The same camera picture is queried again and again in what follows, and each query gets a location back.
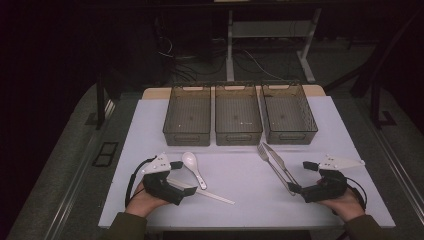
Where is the black floor cable bundle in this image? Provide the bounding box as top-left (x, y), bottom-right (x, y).
top-left (156, 34), bottom-right (229, 84)

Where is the metal fork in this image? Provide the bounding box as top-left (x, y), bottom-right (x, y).
top-left (256, 143), bottom-right (297, 197)

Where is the translucent brown plastic bin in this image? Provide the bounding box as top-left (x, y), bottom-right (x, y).
top-left (162, 84), bottom-right (212, 147)
top-left (260, 82), bottom-right (319, 146)
top-left (214, 83), bottom-right (264, 147)

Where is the person's left hand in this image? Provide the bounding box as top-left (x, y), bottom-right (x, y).
top-left (124, 181), bottom-right (171, 218)

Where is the person's right hand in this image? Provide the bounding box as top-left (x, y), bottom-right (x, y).
top-left (319, 187), bottom-right (366, 223)

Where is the black slanted bar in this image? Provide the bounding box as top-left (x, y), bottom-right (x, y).
top-left (349, 9), bottom-right (423, 98)

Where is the black rectangular floor frame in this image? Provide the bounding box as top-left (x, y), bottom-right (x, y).
top-left (92, 141), bottom-right (120, 168)

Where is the white desk frame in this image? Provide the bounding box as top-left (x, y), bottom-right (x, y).
top-left (225, 8), bottom-right (323, 84)

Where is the aluminium floor rail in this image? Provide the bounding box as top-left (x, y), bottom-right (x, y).
top-left (43, 99), bottom-right (116, 240)
top-left (374, 128), bottom-right (424, 214)

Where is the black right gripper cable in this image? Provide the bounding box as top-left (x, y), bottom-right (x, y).
top-left (346, 176), bottom-right (368, 212)

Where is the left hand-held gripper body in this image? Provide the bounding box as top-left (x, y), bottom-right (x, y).
top-left (141, 152), bottom-right (189, 206)

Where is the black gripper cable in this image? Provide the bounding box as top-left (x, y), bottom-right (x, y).
top-left (346, 176), bottom-right (368, 212)
top-left (124, 155), bottom-right (158, 208)

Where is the black metal stand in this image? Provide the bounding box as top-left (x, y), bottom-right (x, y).
top-left (369, 74), bottom-right (398, 130)

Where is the white floor cable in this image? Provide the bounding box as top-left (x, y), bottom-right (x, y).
top-left (242, 49), bottom-right (286, 82)

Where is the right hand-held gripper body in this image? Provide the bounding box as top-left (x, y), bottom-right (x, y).
top-left (299, 153), bottom-right (366, 204)

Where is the white ceramic spoon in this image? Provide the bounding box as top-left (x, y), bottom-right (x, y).
top-left (181, 151), bottom-right (208, 191)

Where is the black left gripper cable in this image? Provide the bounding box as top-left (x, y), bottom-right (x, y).
top-left (124, 155), bottom-right (158, 208)

